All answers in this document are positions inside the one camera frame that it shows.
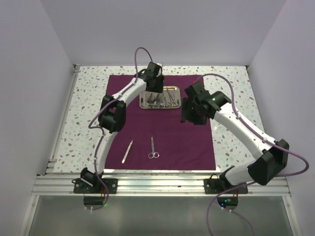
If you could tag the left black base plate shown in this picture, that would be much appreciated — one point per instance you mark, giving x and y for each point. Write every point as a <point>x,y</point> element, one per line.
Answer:
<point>80,187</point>

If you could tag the steel instrument tray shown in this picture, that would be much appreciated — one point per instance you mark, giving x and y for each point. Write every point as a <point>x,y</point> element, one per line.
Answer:
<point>175,90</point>

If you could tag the steel scissors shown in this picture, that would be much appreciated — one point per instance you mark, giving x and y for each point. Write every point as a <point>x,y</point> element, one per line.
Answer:
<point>153,154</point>

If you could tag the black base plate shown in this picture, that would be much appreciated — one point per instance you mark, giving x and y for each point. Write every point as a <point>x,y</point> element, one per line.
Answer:
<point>215,185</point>
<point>80,187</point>

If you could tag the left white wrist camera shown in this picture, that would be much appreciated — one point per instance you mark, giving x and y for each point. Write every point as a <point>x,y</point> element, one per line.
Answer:
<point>154,68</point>

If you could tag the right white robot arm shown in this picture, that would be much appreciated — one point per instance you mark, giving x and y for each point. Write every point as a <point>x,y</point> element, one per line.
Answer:
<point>269,154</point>

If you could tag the wide steel tweezers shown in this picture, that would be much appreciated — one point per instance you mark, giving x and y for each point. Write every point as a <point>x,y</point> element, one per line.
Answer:
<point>127,151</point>

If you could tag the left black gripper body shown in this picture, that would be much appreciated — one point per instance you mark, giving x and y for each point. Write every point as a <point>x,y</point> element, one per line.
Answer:
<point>158,85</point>

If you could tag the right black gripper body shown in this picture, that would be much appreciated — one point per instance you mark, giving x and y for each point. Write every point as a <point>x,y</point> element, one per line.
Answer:
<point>190,112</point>

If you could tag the purple cloth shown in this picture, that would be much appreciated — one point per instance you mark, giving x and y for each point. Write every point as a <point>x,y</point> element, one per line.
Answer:
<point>181,146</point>

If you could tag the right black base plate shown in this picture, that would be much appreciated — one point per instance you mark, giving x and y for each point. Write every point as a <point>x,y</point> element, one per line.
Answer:
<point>215,185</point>

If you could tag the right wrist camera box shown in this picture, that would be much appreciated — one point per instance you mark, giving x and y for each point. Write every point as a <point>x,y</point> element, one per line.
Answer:
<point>197,90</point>

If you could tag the aluminium front rail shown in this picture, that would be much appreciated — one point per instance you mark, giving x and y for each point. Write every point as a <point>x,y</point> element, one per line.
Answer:
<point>144,184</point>

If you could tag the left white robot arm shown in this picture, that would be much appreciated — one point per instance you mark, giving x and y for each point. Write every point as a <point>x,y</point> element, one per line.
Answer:
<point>112,117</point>

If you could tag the fine steel tweezers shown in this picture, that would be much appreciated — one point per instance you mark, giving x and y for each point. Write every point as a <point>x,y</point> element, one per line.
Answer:
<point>154,100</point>

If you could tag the left side rail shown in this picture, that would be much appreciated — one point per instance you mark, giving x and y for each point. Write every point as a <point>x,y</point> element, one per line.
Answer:
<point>53,156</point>

